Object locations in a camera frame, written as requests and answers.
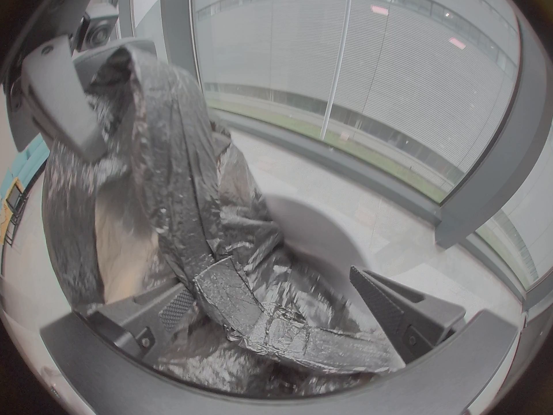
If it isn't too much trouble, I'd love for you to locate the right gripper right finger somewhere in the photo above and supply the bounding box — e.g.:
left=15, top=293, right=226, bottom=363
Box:
left=349, top=266, right=467, bottom=363

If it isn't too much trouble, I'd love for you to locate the black plastic bag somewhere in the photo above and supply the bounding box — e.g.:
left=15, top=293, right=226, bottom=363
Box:
left=41, top=46, right=408, bottom=399

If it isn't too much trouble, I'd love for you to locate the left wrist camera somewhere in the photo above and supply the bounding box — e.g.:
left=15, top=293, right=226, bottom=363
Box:
left=71, top=3, right=120, bottom=53

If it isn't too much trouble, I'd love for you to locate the window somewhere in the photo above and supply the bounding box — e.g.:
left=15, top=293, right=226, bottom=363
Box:
left=117, top=0, right=553, bottom=312

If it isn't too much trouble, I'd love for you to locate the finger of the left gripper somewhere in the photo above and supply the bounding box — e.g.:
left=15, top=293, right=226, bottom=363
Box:
left=21, top=34, right=109, bottom=160
left=73, top=38, right=159, bottom=90

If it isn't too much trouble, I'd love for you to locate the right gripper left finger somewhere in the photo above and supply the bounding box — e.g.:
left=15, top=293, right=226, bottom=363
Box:
left=88, top=281, right=196, bottom=359

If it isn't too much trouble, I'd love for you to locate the white trash bin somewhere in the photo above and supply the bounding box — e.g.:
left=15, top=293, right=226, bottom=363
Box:
left=263, top=192, right=369, bottom=303

